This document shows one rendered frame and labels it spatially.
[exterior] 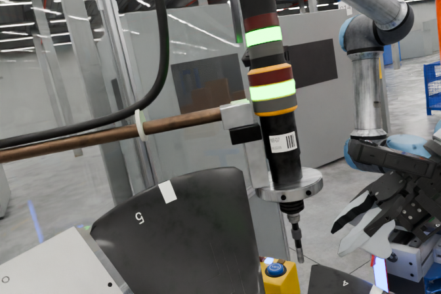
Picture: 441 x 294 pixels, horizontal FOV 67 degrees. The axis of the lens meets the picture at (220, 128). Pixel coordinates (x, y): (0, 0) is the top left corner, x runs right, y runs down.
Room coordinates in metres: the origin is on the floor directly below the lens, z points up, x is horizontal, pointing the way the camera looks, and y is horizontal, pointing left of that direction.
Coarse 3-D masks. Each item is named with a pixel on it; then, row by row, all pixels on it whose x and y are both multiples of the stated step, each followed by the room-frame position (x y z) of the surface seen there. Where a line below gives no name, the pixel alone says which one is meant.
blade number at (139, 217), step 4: (140, 208) 0.44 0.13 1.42; (132, 212) 0.44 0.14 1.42; (136, 212) 0.44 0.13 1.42; (140, 212) 0.44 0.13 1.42; (144, 212) 0.44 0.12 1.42; (132, 216) 0.43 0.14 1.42; (136, 216) 0.43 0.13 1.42; (140, 216) 0.43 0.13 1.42; (144, 216) 0.43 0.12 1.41; (136, 220) 0.43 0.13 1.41; (140, 220) 0.43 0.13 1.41; (144, 220) 0.43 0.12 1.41; (148, 220) 0.43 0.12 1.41; (136, 224) 0.43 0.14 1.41; (140, 224) 0.43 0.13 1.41; (144, 224) 0.43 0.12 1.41; (136, 228) 0.42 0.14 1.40; (140, 228) 0.42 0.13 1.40
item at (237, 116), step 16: (224, 112) 0.32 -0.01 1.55; (240, 112) 0.32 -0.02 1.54; (224, 128) 0.32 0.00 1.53; (240, 128) 0.32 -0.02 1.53; (256, 128) 0.31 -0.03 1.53; (256, 144) 0.32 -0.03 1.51; (256, 160) 0.32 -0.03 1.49; (256, 176) 0.32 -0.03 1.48; (304, 176) 0.33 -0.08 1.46; (320, 176) 0.32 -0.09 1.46; (256, 192) 0.33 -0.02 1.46; (272, 192) 0.31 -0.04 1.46; (288, 192) 0.30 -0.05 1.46; (304, 192) 0.30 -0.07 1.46
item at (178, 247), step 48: (144, 192) 0.46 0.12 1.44; (192, 192) 0.46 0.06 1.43; (240, 192) 0.46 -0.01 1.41; (96, 240) 0.42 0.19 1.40; (144, 240) 0.41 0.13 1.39; (192, 240) 0.41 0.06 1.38; (240, 240) 0.41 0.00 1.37; (144, 288) 0.38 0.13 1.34; (192, 288) 0.37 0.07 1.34; (240, 288) 0.36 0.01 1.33
